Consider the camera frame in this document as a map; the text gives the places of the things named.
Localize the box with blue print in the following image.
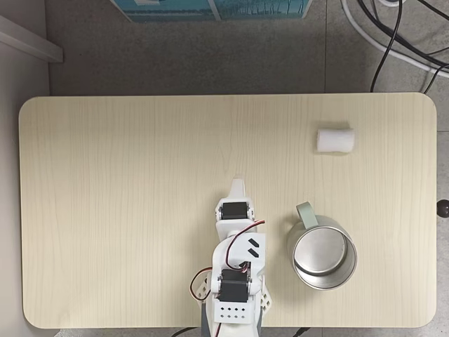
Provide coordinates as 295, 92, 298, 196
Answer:
110, 0, 314, 23

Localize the white gauze dressing roll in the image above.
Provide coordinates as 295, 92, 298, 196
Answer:
313, 121, 355, 155

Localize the white cable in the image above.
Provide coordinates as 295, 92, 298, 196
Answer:
340, 0, 449, 79

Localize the green steel-lined cup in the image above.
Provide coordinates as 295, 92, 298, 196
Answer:
286, 201, 358, 291

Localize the white shelf board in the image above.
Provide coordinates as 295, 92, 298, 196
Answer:
0, 15, 65, 64

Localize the black usb cable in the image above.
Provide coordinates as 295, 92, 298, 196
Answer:
173, 326, 201, 337

